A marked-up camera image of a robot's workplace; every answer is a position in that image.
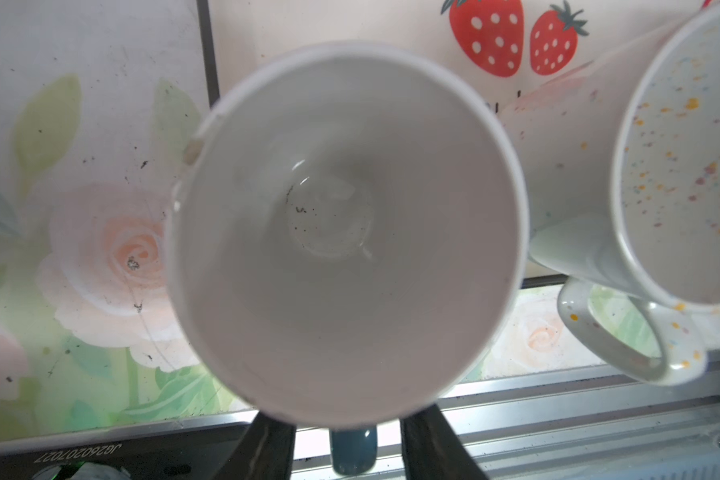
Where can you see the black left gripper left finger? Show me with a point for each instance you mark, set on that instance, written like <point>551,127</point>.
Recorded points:
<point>265,452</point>

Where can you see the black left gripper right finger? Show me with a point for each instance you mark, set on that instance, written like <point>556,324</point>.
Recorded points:
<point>432,450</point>

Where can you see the blue floral mug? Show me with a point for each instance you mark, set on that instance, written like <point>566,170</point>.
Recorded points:
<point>349,238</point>

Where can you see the white speckled mug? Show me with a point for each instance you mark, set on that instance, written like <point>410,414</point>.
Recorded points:
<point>622,165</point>

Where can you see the white strawberry serving tray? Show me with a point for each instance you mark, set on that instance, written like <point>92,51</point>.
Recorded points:
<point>356,164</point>

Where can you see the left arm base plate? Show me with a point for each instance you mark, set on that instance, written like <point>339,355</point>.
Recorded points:
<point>194,453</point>

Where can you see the aluminium front rail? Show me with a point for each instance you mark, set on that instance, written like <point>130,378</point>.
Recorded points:
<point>588,423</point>

